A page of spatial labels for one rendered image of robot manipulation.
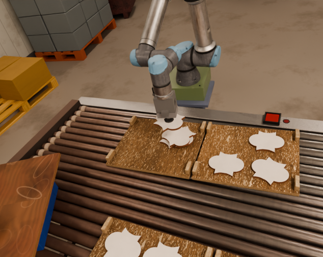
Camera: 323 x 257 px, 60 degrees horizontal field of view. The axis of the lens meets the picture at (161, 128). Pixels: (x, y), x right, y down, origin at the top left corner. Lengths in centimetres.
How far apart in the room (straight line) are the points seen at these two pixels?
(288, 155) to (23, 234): 106
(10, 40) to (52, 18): 87
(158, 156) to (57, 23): 380
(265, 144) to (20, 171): 108
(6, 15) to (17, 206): 441
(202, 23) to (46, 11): 366
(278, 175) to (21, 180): 106
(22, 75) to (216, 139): 307
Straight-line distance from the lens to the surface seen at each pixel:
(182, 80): 170
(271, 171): 121
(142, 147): 138
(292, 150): 132
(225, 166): 122
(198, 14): 145
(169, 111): 121
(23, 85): 401
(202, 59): 158
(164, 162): 128
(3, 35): 530
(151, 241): 107
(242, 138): 135
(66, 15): 472
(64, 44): 498
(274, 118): 148
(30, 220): 118
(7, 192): 134
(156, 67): 109
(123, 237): 109
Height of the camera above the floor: 186
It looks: 39 degrees down
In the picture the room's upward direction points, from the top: 13 degrees counter-clockwise
